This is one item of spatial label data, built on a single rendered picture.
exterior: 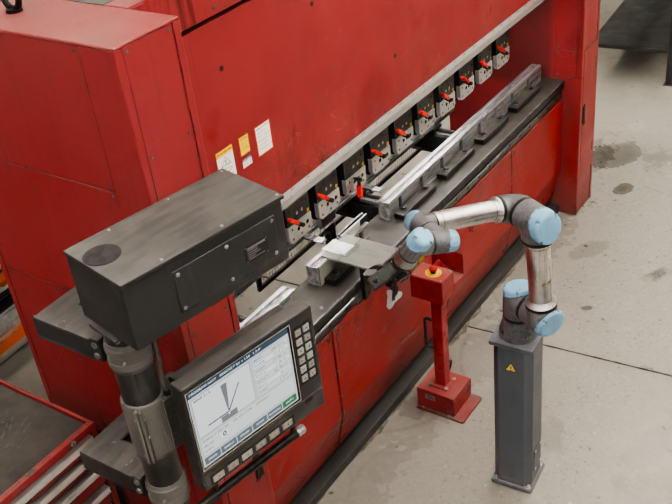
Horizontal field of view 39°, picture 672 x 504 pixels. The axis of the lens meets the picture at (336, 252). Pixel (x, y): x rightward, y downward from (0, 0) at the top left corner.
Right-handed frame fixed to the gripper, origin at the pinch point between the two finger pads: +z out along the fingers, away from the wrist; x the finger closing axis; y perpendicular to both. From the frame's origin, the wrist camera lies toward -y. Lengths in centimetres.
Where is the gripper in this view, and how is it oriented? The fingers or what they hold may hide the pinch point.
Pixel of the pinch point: (374, 292)
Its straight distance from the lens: 323.9
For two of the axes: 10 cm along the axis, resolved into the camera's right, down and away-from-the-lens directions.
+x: -5.7, -7.8, 2.6
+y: 7.4, -3.4, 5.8
